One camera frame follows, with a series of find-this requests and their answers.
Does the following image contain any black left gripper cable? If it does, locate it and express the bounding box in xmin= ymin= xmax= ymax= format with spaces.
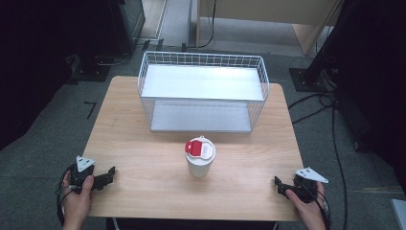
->
xmin=56 ymin=164 xmax=75 ymax=226

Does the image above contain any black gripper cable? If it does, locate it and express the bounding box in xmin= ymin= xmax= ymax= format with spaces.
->
xmin=300 ymin=180 xmax=332 ymax=230
xmin=56 ymin=164 xmax=75 ymax=226

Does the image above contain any person's right hand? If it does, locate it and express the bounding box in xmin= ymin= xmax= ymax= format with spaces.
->
xmin=284 ymin=182 xmax=327 ymax=230

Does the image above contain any black metal stand with base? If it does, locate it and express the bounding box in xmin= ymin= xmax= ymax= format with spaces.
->
xmin=288 ymin=0 xmax=362 ymax=94

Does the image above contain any white wire shelf rack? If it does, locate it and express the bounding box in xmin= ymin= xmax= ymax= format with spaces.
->
xmin=137 ymin=51 xmax=271 ymax=134

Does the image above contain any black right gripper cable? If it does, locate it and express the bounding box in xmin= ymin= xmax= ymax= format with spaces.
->
xmin=300 ymin=180 xmax=332 ymax=230

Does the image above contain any dark cabinet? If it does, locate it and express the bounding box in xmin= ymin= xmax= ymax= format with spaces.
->
xmin=106 ymin=0 xmax=147 ymax=56

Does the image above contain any light wooden furniture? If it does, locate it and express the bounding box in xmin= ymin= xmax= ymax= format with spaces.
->
xmin=195 ymin=0 xmax=345 ymax=58

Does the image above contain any thin black floor cable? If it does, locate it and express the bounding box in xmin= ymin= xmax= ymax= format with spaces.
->
xmin=95 ymin=51 xmax=132 ymax=67

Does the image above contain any black hanging cable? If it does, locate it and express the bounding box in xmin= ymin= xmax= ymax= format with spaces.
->
xmin=181 ymin=0 xmax=218 ymax=52

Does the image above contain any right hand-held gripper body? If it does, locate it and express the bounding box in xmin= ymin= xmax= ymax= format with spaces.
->
xmin=292 ymin=166 xmax=329 ymax=204

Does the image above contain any black flat stand base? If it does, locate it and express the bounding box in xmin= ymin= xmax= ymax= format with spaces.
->
xmin=65 ymin=53 xmax=112 ymax=84

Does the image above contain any white cup with red lid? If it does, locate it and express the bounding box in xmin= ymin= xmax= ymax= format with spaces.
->
xmin=184 ymin=135 xmax=216 ymax=179

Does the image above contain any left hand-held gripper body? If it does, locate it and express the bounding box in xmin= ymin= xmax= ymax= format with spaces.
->
xmin=69 ymin=155 xmax=97 ymax=194

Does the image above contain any long black floor cable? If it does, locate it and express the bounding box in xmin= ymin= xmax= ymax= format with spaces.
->
xmin=330 ymin=95 xmax=350 ymax=230

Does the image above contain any pale grey flat panel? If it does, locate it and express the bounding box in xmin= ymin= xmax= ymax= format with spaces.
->
xmin=389 ymin=197 xmax=406 ymax=230

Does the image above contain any person's left hand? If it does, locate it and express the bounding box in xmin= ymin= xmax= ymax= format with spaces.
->
xmin=61 ymin=174 xmax=96 ymax=230

